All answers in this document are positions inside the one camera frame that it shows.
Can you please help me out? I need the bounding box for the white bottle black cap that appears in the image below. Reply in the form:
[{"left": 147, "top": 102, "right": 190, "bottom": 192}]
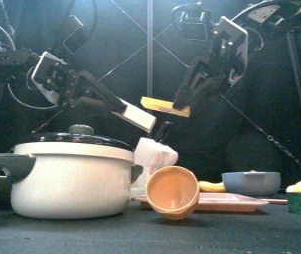
[{"left": 129, "top": 120, "right": 179, "bottom": 199}]

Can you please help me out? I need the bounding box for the black pot lid grey knob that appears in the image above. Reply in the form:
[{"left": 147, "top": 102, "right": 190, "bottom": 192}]
[{"left": 19, "top": 124, "right": 133, "bottom": 152}]

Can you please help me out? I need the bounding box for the orange plastic bowl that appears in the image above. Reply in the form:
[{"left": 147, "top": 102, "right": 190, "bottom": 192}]
[{"left": 145, "top": 165, "right": 200, "bottom": 221}]

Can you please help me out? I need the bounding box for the white toy cooking pot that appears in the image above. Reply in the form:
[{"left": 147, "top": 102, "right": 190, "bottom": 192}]
[{"left": 0, "top": 141, "right": 144, "bottom": 220}]

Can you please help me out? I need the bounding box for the yellow toy banana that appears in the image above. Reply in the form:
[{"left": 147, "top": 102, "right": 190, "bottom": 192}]
[{"left": 196, "top": 180, "right": 226, "bottom": 194}]

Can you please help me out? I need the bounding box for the blue-grey bowl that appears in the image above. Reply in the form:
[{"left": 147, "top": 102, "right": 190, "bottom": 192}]
[{"left": 220, "top": 170, "right": 282, "bottom": 198}]

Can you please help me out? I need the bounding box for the pink plastic tray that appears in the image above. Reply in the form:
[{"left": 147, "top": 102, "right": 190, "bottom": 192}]
[{"left": 132, "top": 192, "right": 270, "bottom": 213}]

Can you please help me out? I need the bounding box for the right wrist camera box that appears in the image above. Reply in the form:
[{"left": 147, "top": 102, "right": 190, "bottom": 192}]
[{"left": 172, "top": 3, "right": 214, "bottom": 43}]

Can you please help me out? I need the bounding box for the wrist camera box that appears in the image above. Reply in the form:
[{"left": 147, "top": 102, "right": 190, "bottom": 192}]
[
  {"left": 60, "top": 14, "right": 90, "bottom": 56},
  {"left": 172, "top": 3, "right": 214, "bottom": 43}
]

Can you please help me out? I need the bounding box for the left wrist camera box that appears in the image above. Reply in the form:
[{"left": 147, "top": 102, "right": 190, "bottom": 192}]
[{"left": 60, "top": 14, "right": 90, "bottom": 56}]

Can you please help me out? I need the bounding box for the grey vertical frame pole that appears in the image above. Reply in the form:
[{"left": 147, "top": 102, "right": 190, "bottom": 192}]
[{"left": 145, "top": 0, "right": 153, "bottom": 99}]

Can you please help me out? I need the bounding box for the diagonal metal frame rod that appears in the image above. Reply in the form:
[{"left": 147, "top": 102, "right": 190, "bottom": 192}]
[{"left": 218, "top": 93, "right": 301, "bottom": 180}]

